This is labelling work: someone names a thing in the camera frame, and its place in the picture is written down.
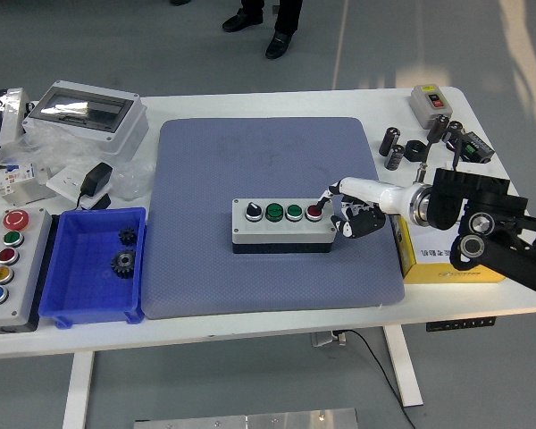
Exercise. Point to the grey five-button control box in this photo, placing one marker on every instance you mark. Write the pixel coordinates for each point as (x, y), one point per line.
(22, 277)

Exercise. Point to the blue-grey table mat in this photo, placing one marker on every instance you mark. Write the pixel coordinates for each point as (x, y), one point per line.
(232, 156)

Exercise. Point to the clear plastic bag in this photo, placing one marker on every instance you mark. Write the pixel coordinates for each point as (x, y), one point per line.
(62, 152)

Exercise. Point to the grey under-table box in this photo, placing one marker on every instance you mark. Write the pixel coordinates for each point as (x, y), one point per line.
(326, 338)

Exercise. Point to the black hex nut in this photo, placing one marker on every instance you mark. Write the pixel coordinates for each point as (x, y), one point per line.
(414, 151)

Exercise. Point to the grey metal floor plate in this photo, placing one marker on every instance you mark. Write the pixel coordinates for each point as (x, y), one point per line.
(250, 420)

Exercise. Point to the grey four-button control box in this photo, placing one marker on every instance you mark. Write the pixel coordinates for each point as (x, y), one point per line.
(277, 232)

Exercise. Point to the large black gear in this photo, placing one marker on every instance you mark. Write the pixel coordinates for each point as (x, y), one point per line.
(124, 263)

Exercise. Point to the white table leg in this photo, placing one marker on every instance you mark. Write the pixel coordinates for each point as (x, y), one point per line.
(78, 389)
(404, 366)

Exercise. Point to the black module with green terminal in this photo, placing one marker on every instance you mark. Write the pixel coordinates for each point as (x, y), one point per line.
(475, 147)

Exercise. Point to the yellow and white cardboard box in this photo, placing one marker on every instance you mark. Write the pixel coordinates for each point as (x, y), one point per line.
(429, 270)

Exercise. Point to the small black gear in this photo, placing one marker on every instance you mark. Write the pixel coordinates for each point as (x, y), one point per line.
(127, 237)

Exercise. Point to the white wall socket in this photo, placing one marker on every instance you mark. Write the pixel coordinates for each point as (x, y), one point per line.
(64, 181)

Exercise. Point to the grey enclosure with clear lid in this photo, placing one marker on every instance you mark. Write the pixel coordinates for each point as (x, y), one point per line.
(94, 125)

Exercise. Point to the white circuit breaker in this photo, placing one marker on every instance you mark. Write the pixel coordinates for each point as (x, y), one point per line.
(18, 176)

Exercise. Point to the grey red-black switch box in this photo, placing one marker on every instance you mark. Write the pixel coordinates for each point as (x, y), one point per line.
(426, 109)

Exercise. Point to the black table control panel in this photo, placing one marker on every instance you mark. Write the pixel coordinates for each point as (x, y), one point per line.
(460, 324)

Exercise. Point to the white and black device box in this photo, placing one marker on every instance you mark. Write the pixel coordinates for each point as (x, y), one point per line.
(9, 116)

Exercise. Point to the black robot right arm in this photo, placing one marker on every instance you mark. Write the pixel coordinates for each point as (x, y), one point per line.
(473, 196)

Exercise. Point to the black power adapter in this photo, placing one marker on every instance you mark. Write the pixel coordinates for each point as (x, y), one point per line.
(96, 176)

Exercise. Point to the person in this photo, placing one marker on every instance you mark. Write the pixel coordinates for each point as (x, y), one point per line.
(286, 22)

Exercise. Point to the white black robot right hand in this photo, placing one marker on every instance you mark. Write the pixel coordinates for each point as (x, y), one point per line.
(371, 192)

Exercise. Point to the blue plastic bin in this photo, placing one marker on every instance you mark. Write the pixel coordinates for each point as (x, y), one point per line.
(85, 268)

